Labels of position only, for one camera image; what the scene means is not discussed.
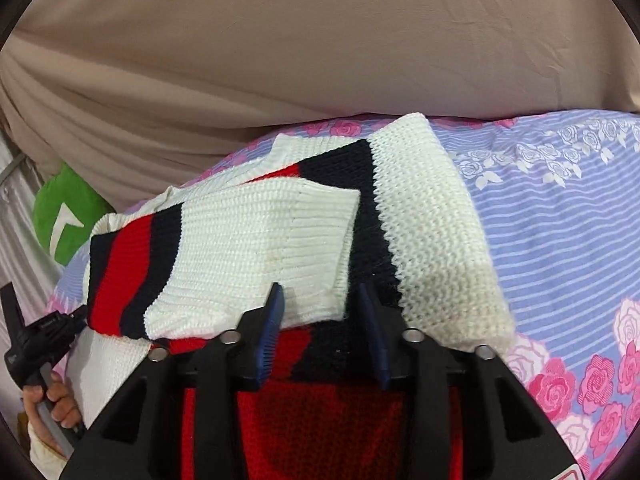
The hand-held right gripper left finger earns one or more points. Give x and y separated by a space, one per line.
268 331

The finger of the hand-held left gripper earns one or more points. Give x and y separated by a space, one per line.
78 320

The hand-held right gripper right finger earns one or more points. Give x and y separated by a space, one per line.
371 331

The white red navy knit sweater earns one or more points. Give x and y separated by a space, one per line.
280 240

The person's left hand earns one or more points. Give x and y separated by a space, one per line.
56 402

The green plush pillow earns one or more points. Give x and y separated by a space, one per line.
70 215

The floral purple striped bedsheet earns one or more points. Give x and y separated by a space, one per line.
555 240

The beige curtain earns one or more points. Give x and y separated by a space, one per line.
280 70

